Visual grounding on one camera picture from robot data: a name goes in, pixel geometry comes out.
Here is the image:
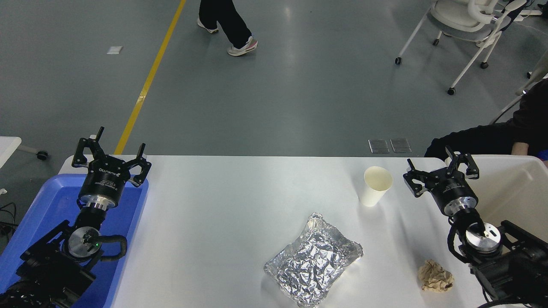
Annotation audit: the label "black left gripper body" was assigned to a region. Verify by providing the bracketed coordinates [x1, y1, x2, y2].
[79, 155, 132, 204]

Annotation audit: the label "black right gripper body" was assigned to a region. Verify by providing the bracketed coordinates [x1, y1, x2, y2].
[425, 170, 477, 208]

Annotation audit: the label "white paper cup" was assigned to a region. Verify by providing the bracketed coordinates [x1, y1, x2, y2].
[358, 166, 393, 207]

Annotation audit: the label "large pale plastic bin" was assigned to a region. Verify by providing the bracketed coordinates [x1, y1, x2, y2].
[444, 155, 548, 244]

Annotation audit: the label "blue plastic tray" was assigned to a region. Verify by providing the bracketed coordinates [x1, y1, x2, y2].
[0, 173, 149, 308]

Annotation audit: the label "white table with caster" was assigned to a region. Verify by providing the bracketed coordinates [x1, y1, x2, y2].
[0, 136, 48, 169]

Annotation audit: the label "person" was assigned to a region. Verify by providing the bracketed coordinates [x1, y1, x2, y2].
[197, 0, 258, 57]
[425, 79, 548, 161]

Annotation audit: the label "crumpled tan paper ball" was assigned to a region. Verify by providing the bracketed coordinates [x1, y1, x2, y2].
[418, 259, 455, 293]

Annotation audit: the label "crumpled silver foil tray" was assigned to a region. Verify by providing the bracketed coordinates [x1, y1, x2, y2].
[264, 213, 364, 308]

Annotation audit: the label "white wheeled office chair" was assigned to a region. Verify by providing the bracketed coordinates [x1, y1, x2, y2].
[395, 0, 544, 95]

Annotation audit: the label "black cables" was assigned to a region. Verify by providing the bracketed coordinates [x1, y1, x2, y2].
[0, 202, 18, 241]

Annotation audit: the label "white chair frame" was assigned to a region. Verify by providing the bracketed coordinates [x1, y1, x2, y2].
[489, 49, 548, 125]

